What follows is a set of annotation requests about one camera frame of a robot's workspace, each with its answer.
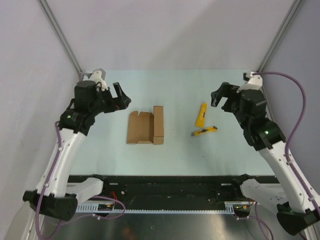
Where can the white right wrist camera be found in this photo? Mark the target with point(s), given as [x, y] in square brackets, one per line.
[253, 81]

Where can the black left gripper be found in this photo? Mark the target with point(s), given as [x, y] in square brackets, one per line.
[117, 103]

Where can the brown cardboard express box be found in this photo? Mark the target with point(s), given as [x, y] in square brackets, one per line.
[146, 127]

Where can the shiny metal front plate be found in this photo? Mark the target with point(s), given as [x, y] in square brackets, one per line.
[162, 227]

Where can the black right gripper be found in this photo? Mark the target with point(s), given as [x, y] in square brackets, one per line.
[226, 90]

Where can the yellow utility knife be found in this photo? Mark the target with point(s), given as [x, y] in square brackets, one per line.
[204, 130]
[200, 121]

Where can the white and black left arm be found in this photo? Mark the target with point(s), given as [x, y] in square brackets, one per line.
[52, 197]

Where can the aluminium frame post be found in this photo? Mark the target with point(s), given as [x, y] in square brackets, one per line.
[48, 13]
[280, 34]

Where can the aluminium frame post right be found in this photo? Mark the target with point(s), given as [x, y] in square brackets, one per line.
[280, 34]

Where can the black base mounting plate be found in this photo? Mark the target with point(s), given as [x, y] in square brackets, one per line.
[217, 187]

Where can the white slotted cable duct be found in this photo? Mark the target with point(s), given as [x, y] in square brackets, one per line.
[171, 208]

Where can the aluminium frame post left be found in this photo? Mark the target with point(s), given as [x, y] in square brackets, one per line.
[48, 13]

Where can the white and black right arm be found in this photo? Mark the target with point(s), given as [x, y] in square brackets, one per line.
[298, 206]

